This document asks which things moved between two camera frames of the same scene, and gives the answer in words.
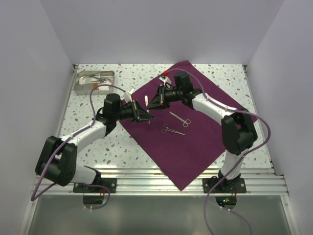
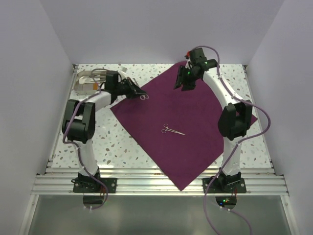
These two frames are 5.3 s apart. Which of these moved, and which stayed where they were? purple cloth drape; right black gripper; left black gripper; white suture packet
Moved: left black gripper; right black gripper
Stayed: white suture packet; purple cloth drape
